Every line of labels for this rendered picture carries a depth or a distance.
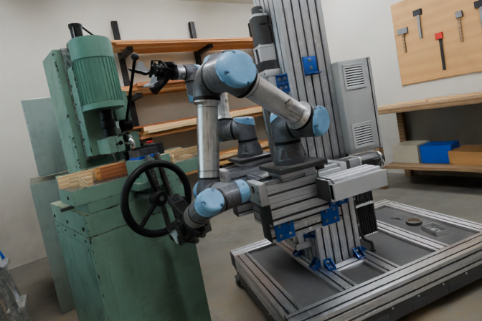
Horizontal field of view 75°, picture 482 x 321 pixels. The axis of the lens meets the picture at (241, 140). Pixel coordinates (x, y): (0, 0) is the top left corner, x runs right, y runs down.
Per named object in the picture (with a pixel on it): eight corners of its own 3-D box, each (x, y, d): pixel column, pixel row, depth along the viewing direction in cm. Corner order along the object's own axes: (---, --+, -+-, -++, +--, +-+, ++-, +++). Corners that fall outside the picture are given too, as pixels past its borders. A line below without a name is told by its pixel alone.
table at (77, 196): (82, 210, 108) (78, 193, 107) (60, 203, 130) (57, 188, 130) (217, 166, 148) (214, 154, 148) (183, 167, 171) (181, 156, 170)
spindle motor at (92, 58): (90, 109, 128) (73, 33, 126) (78, 115, 141) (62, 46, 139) (131, 104, 140) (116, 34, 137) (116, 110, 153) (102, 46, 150)
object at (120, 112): (116, 120, 161) (110, 91, 160) (110, 122, 168) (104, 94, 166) (132, 118, 167) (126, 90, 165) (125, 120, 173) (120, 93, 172)
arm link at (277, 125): (285, 137, 144) (280, 109, 143) (309, 136, 134) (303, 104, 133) (267, 143, 137) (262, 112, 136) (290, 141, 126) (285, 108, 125)
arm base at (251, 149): (257, 151, 193) (254, 135, 192) (267, 152, 179) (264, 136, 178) (234, 157, 188) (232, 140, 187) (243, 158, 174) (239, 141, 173)
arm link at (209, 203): (232, 205, 90) (208, 216, 85) (216, 218, 98) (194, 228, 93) (219, 181, 93) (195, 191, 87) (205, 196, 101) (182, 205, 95)
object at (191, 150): (95, 180, 135) (92, 171, 135) (93, 180, 136) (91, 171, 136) (199, 152, 172) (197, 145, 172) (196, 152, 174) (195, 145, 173)
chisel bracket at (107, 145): (111, 157, 136) (107, 137, 136) (100, 157, 147) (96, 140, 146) (128, 153, 141) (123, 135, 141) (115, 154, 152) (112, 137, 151)
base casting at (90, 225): (88, 239, 117) (82, 216, 117) (53, 220, 160) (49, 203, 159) (187, 200, 147) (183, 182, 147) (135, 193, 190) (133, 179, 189)
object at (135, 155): (139, 160, 124) (136, 146, 123) (128, 160, 132) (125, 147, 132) (168, 152, 133) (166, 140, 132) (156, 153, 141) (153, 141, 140)
